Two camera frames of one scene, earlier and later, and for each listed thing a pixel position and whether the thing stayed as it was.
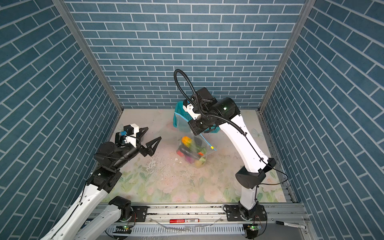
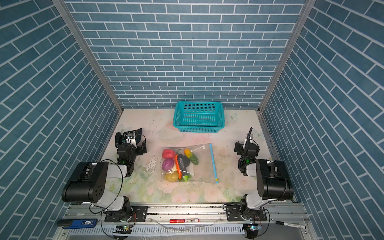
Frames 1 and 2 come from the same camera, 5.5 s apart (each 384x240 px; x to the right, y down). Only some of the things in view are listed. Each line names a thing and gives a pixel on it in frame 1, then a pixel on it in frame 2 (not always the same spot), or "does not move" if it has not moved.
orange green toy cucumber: (188, 142) → (192, 157)
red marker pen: (184, 221) does not move
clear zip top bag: (193, 149) → (191, 164)
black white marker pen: (291, 224) does not move
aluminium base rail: (190, 222) does not move
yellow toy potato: (198, 163) → (172, 177)
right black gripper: (195, 129) → (239, 146)
